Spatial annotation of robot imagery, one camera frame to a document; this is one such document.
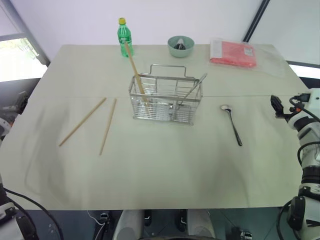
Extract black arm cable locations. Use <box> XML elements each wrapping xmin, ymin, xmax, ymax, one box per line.
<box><xmin>277</xmin><ymin>95</ymin><xmax>320</xmax><ymax>240</ymax></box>
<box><xmin>3</xmin><ymin>187</ymin><xmax>63</xmax><ymax>240</ymax></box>

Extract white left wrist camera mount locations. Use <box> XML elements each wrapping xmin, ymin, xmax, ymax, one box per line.
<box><xmin>0</xmin><ymin>116</ymin><xmax>12</xmax><ymax>138</ymax></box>

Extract green plastic bottle yellow cap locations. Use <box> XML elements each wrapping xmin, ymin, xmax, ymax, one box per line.
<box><xmin>117</xmin><ymin>17</ymin><xmax>135</xmax><ymax>58</ymax></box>

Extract light grey rounded robot leg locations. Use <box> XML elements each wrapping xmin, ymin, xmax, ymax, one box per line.
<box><xmin>186</xmin><ymin>208</ymin><xmax>216</xmax><ymax>240</ymax></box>
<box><xmin>112</xmin><ymin>209</ymin><xmax>146</xmax><ymax>240</ymax></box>

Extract wooden chopstick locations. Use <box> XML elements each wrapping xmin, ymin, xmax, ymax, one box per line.
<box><xmin>99</xmin><ymin>98</ymin><xmax>118</xmax><ymax>156</ymax></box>
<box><xmin>124</xmin><ymin>42</ymin><xmax>151</xmax><ymax>118</ymax></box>
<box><xmin>58</xmin><ymin>97</ymin><xmax>107</xmax><ymax>147</ymax></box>

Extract metal spoon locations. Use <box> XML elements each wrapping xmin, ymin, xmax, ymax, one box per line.
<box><xmin>178</xmin><ymin>72</ymin><xmax>208</xmax><ymax>107</ymax></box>
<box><xmin>219</xmin><ymin>104</ymin><xmax>243</xmax><ymax>147</ymax></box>

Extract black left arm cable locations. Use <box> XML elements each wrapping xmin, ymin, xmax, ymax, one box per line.
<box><xmin>3</xmin><ymin>187</ymin><xmax>63</xmax><ymax>240</ymax></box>

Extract pale green bowl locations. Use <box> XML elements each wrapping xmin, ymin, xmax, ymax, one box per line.
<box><xmin>167</xmin><ymin>35</ymin><xmax>195</xmax><ymax>59</ymax></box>

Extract metal wire cutlery basket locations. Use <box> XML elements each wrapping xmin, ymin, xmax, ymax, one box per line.
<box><xmin>128</xmin><ymin>64</ymin><xmax>205</xmax><ymax>125</ymax></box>

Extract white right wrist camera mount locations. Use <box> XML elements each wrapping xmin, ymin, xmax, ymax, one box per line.
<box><xmin>287</xmin><ymin>88</ymin><xmax>320</xmax><ymax>131</ymax></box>

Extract red package in clear bag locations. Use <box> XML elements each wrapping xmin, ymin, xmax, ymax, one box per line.
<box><xmin>208</xmin><ymin>36</ymin><xmax>287</xmax><ymax>78</ymax></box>

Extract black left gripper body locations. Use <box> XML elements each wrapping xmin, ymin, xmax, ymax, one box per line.
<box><xmin>1</xmin><ymin>104</ymin><xmax>20</xmax><ymax>114</ymax></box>

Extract thin white cable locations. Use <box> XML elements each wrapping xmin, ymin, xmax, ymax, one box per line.
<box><xmin>86</xmin><ymin>210</ymin><xmax>106</xmax><ymax>240</ymax></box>

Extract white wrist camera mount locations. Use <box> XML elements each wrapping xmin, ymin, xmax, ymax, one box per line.
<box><xmin>287</xmin><ymin>88</ymin><xmax>320</xmax><ymax>131</ymax></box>
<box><xmin>0</xmin><ymin>116</ymin><xmax>12</xmax><ymax>138</ymax></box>

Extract grey window frame post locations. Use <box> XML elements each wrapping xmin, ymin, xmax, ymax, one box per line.
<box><xmin>0</xmin><ymin>0</ymin><xmax>50</xmax><ymax>67</ymax></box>

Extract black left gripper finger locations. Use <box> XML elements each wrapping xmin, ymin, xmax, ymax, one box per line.
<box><xmin>15</xmin><ymin>91</ymin><xmax>28</xmax><ymax>111</ymax></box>

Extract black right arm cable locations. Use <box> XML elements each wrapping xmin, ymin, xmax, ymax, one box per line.
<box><xmin>277</xmin><ymin>95</ymin><xmax>320</xmax><ymax>240</ymax></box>

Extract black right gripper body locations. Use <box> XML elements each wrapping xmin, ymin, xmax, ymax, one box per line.
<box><xmin>274</xmin><ymin>110</ymin><xmax>292</xmax><ymax>121</ymax></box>

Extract dark window frame post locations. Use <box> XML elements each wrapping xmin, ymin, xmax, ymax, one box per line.
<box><xmin>241</xmin><ymin>0</ymin><xmax>271</xmax><ymax>43</ymax></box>

